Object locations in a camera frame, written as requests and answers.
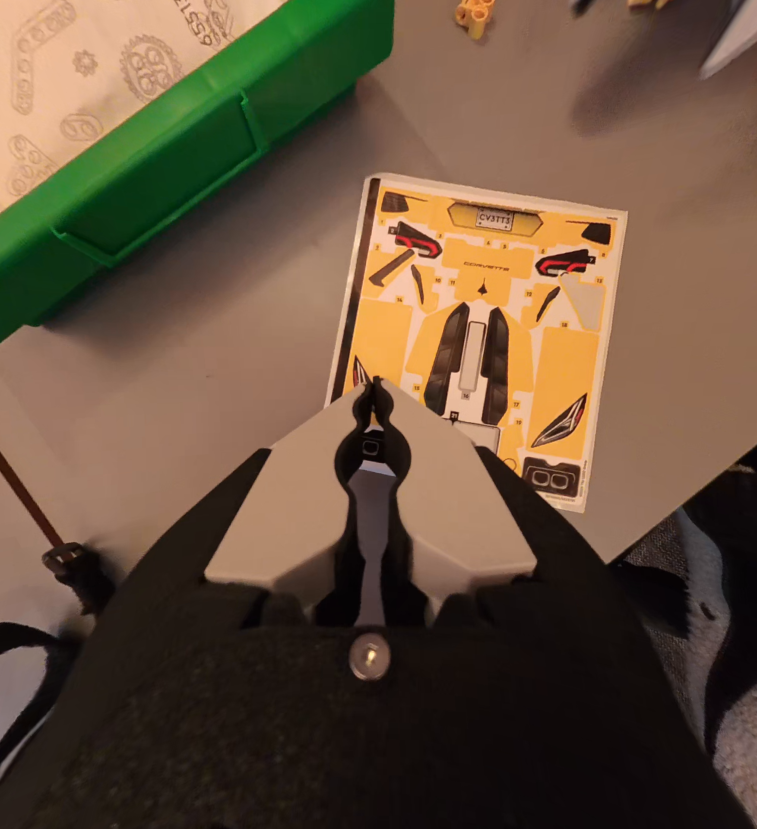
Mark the green storage bin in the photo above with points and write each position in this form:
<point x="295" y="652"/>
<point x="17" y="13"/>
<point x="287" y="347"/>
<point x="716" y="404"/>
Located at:
<point x="158" y="194"/>

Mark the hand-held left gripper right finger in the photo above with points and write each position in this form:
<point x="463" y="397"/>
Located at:
<point x="462" y="518"/>

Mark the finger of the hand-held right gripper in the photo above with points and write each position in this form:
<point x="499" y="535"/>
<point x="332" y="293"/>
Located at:
<point x="741" y="32"/>

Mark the scattered yellow toy pieces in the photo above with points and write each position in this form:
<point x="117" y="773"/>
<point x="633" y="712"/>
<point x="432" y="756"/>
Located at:
<point x="475" y="16"/>

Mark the colourful printed leaflet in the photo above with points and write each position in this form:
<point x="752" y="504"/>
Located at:
<point x="482" y="324"/>

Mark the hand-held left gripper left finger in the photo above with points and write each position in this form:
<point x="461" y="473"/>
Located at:
<point x="281" y="518"/>

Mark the white paper stack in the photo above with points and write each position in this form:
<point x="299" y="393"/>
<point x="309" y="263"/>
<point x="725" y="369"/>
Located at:
<point x="61" y="78"/>

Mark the black white fuzzy cloth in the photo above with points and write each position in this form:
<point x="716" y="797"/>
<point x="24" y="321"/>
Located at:
<point x="741" y="647"/>

